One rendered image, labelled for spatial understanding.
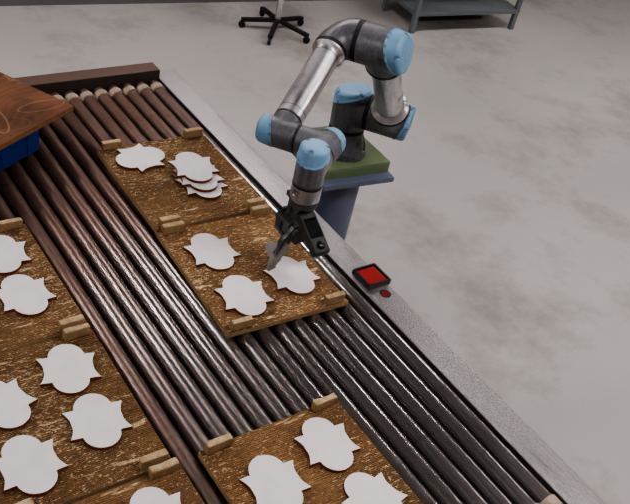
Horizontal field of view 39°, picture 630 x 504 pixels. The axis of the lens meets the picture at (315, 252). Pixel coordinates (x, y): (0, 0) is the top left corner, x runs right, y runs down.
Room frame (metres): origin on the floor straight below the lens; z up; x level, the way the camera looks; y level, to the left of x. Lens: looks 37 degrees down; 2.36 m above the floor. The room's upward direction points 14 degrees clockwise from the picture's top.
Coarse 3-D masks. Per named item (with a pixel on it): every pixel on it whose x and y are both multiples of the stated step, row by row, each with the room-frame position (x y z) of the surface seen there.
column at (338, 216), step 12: (324, 180) 2.38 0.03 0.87; (336, 180) 2.40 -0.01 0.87; (348, 180) 2.41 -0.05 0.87; (360, 180) 2.43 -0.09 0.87; (372, 180) 2.45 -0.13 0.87; (384, 180) 2.48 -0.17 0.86; (324, 192) 2.45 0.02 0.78; (336, 192) 2.45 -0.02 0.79; (348, 192) 2.47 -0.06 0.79; (324, 204) 2.45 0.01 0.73; (336, 204) 2.45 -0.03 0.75; (348, 204) 2.48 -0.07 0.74; (324, 216) 2.45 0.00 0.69; (336, 216) 2.45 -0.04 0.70; (348, 216) 2.49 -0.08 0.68; (336, 228) 2.46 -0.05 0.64
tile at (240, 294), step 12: (228, 276) 1.71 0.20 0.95; (240, 276) 1.72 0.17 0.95; (228, 288) 1.66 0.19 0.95; (240, 288) 1.67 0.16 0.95; (252, 288) 1.69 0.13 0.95; (228, 300) 1.62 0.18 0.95; (240, 300) 1.63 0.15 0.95; (252, 300) 1.64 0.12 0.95; (264, 300) 1.65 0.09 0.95; (240, 312) 1.59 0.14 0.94; (252, 312) 1.60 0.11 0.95; (264, 312) 1.62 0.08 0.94
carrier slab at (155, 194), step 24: (144, 144) 2.23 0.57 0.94; (168, 144) 2.26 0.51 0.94; (192, 144) 2.29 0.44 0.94; (120, 168) 2.08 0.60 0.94; (168, 168) 2.13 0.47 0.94; (216, 168) 2.20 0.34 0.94; (144, 192) 1.99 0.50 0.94; (168, 192) 2.02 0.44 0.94; (240, 192) 2.10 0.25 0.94; (144, 216) 1.89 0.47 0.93; (192, 216) 1.93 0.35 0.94; (216, 216) 1.96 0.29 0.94
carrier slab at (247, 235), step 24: (240, 216) 1.99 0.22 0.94; (264, 216) 2.01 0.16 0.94; (168, 240) 1.81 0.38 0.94; (240, 240) 1.88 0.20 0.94; (264, 240) 1.91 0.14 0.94; (192, 264) 1.73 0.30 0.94; (240, 264) 1.78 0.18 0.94; (264, 264) 1.80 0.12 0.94; (312, 264) 1.85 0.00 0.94; (192, 288) 1.66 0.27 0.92; (216, 288) 1.66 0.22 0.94; (264, 288) 1.71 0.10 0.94; (336, 288) 1.78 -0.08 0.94; (216, 312) 1.58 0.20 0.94; (288, 312) 1.64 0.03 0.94; (312, 312) 1.67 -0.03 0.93
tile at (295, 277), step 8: (280, 264) 1.81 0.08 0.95; (288, 264) 1.82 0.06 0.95; (296, 264) 1.82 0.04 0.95; (304, 264) 1.83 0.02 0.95; (264, 272) 1.76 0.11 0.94; (272, 272) 1.77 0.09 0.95; (280, 272) 1.77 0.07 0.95; (288, 272) 1.78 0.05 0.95; (296, 272) 1.79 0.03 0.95; (304, 272) 1.80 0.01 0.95; (280, 280) 1.74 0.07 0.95; (288, 280) 1.75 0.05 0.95; (296, 280) 1.76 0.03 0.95; (304, 280) 1.77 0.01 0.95; (312, 280) 1.77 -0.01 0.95; (280, 288) 1.71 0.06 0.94; (288, 288) 1.72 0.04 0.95; (296, 288) 1.73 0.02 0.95; (304, 288) 1.73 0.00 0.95; (312, 288) 1.74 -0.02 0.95
